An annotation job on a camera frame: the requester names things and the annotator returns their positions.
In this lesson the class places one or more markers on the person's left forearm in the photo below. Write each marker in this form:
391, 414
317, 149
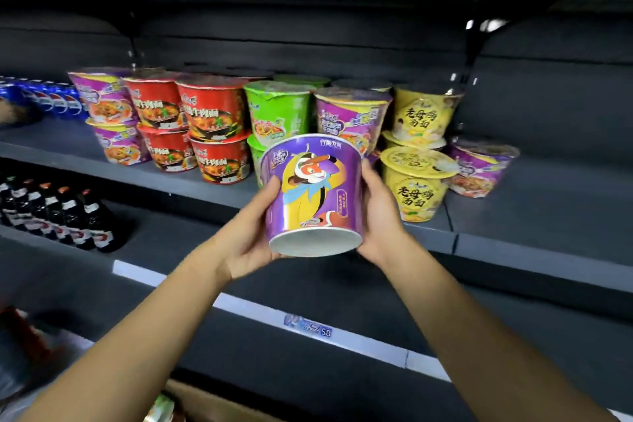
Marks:
128, 347

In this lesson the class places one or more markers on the person's left hand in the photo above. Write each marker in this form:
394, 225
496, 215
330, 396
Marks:
247, 243

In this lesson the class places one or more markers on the purple cup noodle bowl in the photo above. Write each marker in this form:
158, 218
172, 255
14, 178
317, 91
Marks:
348, 120
121, 144
373, 157
99, 95
479, 169
316, 189
361, 84

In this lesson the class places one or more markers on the green cup noodle bowl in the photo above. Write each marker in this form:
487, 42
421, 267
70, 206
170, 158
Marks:
301, 79
254, 159
277, 115

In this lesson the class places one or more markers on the person's right forearm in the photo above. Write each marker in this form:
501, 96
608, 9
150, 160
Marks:
484, 352

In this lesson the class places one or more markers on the brown cardboard box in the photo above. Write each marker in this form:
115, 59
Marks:
212, 404

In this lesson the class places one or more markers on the row of blue soda cans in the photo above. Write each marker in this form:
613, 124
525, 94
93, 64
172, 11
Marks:
54, 100

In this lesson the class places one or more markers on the dark metal store shelving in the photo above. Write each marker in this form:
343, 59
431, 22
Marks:
544, 189

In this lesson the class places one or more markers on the person's right hand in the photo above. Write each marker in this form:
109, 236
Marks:
383, 229

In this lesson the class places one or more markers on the row of dark glass bottles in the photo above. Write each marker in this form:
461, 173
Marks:
74, 219

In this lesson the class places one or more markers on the blue price tag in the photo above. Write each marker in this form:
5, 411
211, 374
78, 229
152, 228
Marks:
309, 326

